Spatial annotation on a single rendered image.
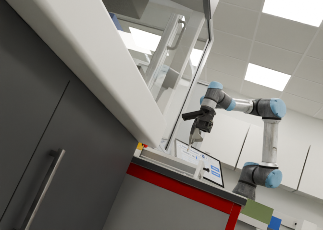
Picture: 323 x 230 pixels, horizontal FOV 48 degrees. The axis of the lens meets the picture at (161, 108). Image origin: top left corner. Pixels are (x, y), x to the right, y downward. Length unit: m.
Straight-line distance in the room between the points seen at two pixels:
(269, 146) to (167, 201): 1.03
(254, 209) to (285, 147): 3.38
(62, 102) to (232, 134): 4.86
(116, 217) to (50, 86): 0.80
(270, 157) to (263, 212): 0.33
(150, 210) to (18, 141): 0.79
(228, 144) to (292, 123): 1.18
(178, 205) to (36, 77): 0.85
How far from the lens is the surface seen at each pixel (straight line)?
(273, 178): 2.25
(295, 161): 5.58
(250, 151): 5.50
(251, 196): 2.32
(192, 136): 1.85
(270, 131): 2.25
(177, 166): 1.97
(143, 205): 1.38
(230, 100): 1.98
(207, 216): 1.35
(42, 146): 0.76
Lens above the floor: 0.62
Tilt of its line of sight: 14 degrees up
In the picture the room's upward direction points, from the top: 23 degrees clockwise
